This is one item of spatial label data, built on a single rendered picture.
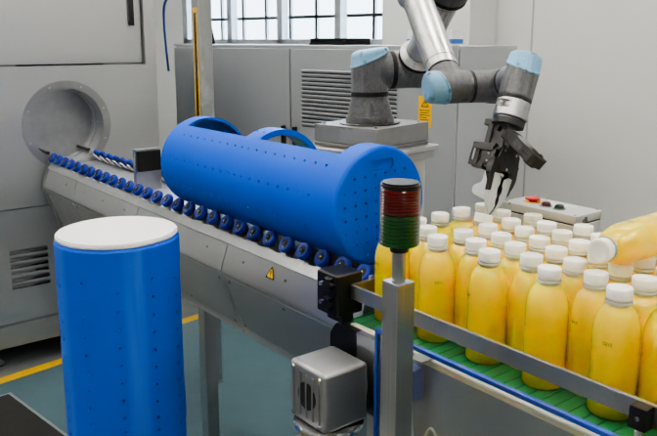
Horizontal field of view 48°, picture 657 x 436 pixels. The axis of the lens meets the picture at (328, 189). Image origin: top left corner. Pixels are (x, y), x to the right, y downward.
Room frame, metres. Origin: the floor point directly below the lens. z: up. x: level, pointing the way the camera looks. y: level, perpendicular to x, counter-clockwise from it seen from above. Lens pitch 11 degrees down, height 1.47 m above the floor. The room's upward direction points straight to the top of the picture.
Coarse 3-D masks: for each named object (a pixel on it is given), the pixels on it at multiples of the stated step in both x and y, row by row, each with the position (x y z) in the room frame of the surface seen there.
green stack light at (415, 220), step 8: (384, 216) 1.10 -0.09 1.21; (416, 216) 1.10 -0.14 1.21; (384, 224) 1.10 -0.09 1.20; (392, 224) 1.09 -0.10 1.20; (400, 224) 1.09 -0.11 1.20; (408, 224) 1.09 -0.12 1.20; (416, 224) 1.10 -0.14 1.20; (384, 232) 1.10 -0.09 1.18; (392, 232) 1.09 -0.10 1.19; (400, 232) 1.09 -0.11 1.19; (408, 232) 1.09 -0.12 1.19; (416, 232) 1.10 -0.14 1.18; (384, 240) 1.10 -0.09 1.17; (392, 240) 1.09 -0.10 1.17; (400, 240) 1.09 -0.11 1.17; (408, 240) 1.09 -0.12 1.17; (416, 240) 1.10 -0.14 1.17; (400, 248) 1.09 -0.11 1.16
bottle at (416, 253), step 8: (424, 240) 1.43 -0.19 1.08; (416, 248) 1.42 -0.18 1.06; (424, 248) 1.41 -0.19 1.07; (416, 256) 1.42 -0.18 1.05; (416, 264) 1.41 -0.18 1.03; (416, 272) 1.41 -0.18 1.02; (416, 280) 1.41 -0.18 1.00; (416, 288) 1.41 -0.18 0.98; (416, 296) 1.41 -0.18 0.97; (416, 304) 1.41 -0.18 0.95
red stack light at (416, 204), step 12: (384, 192) 1.10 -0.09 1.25; (396, 192) 1.09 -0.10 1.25; (408, 192) 1.09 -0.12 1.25; (420, 192) 1.11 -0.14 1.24; (384, 204) 1.10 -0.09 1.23; (396, 204) 1.09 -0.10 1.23; (408, 204) 1.09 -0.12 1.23; (420, 204) 1.11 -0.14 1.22; (396, 216) 1.09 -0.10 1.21; (408, 216) 1.09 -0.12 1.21
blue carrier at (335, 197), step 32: (192, 128) 2.24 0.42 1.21; (224, 128) 2.42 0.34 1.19; (160, 160) 2.28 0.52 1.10; (192, 160) 2.12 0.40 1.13; (224, 160) 1.99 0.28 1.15; (256, 160) 1.88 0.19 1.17; (288, 160) 1.79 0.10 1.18; (320, 160) 1.71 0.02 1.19; (352, 160) 1.64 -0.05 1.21; (384, 160) 1.70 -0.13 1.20; (192, 192) 2.15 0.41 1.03; (224, 192) 1.98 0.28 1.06; (256, 192) 1.84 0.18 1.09; (288, 192) 1.73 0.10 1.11; (320, 192) 1.64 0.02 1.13; (352, 192) 1.63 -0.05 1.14; (256, 224) 1.94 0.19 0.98; (288, 224) 1.76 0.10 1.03; (320, 224) 1.64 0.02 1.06; (352, 224) 1.63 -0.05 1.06; (352, 256) 1.63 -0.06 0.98
